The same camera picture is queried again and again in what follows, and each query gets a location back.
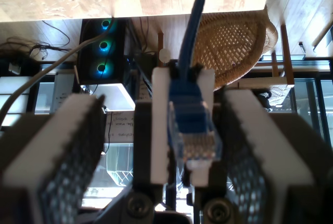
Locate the blue network cable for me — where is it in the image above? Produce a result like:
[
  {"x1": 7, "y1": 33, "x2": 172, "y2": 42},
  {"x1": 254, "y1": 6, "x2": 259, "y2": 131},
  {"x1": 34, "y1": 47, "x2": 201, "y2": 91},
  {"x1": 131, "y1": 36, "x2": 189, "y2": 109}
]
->
[{"x1": 166, "y1": 0, "x2": 224, "y2": 169}]

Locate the handwritten whiteboard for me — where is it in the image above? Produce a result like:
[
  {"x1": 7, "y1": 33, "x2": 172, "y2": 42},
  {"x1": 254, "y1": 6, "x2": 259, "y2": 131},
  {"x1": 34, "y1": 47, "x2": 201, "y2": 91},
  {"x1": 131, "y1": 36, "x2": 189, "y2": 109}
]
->
[
  {"x1": 50, "y1": 73, "x2": 76, "y2": 113},
  {"x1": 104, "y1": 111, "x2": 136, "y2": 144}
]

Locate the grey camera cable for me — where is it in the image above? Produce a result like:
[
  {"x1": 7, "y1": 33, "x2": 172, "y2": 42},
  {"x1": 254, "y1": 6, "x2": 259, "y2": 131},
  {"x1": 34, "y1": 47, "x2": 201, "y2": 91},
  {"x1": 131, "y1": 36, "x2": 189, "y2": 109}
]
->
[{"x1": 0, "y1": 18, "x2": 115, "y2": 128}]

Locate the dark bag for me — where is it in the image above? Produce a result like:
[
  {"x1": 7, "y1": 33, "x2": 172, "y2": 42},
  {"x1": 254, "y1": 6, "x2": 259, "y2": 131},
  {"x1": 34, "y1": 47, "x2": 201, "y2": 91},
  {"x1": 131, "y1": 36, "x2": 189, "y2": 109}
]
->
[{"x1": 253, "y1": 90, "x2": 273, "y2": 111}]

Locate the wicker chair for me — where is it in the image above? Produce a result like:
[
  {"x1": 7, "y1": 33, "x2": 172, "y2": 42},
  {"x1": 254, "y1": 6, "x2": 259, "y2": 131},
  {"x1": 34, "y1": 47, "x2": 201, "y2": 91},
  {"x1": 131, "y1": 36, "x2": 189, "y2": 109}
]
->
[{"x1": 194, "y1": 7, "x2": 296, "y2": 91}]

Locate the black computer tower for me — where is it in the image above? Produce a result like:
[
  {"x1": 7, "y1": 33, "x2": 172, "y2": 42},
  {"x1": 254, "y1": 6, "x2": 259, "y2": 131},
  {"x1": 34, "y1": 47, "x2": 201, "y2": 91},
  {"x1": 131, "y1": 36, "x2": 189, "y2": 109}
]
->
[{"x1": 77, "y1": 18, "x2": 126, "y2": 85}]

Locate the black cable tangle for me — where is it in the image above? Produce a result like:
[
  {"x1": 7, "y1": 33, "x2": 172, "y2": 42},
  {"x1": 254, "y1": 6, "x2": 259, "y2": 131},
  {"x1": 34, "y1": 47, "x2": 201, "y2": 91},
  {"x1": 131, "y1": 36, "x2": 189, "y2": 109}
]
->
[{"x1": 0, "y1": 20, "x2": 71, "y2": 61}]

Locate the white box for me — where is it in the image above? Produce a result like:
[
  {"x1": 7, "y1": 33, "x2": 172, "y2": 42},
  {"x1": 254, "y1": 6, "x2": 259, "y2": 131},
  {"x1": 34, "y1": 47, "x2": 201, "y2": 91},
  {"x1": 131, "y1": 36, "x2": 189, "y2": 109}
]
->
[{"x1": 80, "y1": 83, "x2": 136, "y2": 112}]

